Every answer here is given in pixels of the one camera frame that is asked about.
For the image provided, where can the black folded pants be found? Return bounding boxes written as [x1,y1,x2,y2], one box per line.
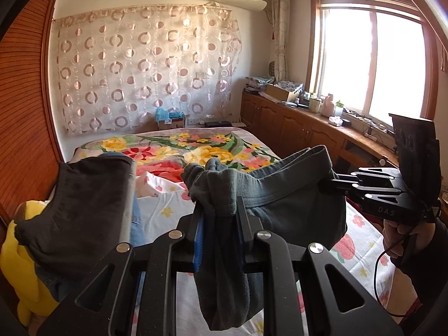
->
[13,156,135,281]

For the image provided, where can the blue item on headboard box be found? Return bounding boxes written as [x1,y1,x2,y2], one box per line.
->
[155,107,185,130]

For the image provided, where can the teal blue denim shorts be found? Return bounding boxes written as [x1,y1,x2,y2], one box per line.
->
[181,145,346,331]

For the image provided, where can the pink circle pattern curtain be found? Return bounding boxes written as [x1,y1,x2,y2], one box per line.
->
[54,4,241,135]

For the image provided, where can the yellow plush toy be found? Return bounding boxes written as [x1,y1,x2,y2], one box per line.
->
[1,200,59,335]

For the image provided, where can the cardboard box on cabinet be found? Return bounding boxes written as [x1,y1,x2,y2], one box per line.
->
[266,84,298,102]

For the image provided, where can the person right hand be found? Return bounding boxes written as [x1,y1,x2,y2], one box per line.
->
[383,219,435,259]

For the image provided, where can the long wooden side cabinet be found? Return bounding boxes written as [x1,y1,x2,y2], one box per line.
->
[240,92,399,173]

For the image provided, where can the white patterned window drape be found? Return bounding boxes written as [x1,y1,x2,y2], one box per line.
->
[271,0,291,80]

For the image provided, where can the white strawberry flower bedsheet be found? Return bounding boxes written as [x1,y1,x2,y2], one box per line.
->
[129,171,396,336]

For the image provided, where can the white cup on cabinet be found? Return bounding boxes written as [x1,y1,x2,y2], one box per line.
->
[308,97,322,113]

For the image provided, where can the wooden framed window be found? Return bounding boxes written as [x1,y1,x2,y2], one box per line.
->
[306,0,438,125]

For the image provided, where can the pink figurine on sill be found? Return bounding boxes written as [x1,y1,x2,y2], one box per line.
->
[320,93,335,118]

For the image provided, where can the blue folded jeans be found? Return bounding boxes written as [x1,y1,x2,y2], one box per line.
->
[45,151,148,301]

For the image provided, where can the brown louvered wooden wardrobe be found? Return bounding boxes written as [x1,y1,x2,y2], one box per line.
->
[1,0,62,225]

